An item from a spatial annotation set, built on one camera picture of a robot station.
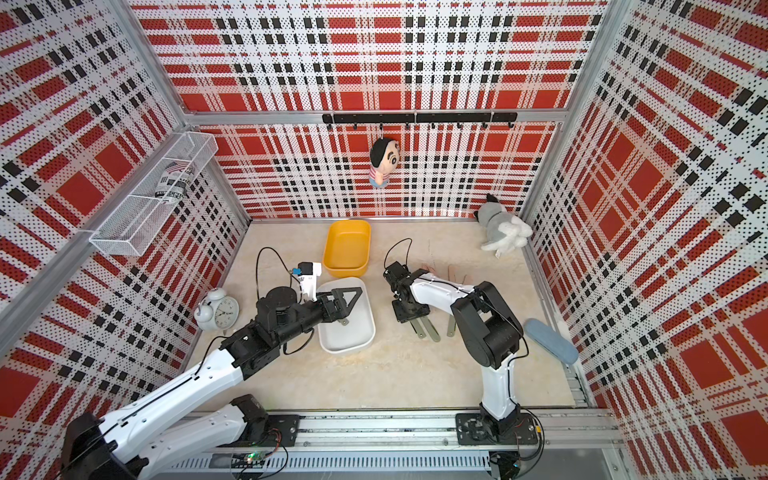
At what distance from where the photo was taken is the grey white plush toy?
3.48ft

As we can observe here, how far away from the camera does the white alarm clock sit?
840mm

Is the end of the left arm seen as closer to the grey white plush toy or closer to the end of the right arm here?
the end of the right arm

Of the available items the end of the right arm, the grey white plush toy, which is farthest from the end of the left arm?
the grey white plush toy

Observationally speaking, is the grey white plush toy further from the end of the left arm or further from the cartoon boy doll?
the end of the left arm

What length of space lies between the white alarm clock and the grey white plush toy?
877 millimetres
